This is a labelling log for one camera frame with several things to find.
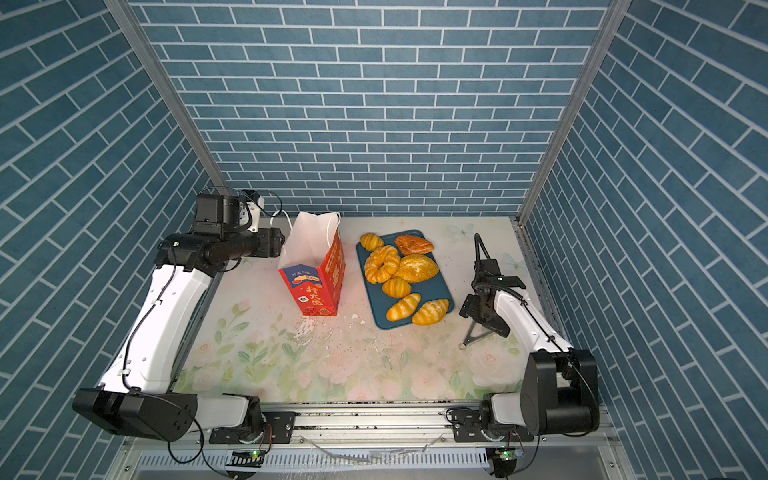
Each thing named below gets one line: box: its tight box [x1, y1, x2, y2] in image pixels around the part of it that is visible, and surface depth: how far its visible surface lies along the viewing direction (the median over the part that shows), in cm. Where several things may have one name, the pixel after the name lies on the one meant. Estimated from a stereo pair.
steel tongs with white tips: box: [458, 320, 494, 350], surface depth 91 cm
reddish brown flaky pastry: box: [395, 234, 434, 256], surface depth 110 cm
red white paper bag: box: [278, 211, 347, 317], surface depth 86 cm
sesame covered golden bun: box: [393, 254, 439, 284], surface depth 101 cm
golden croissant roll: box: [412, 299, 449, 326], surface depth 91 cm
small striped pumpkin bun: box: [382, 277, 412, 299], surface depth 96 cm
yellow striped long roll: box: [386, 293, 421, 322], surface depth 93 cm
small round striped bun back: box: [360, 232, 385, 252], surface depth 110 cm
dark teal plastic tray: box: [356, 229, 455, 330], surface depth 98 cm
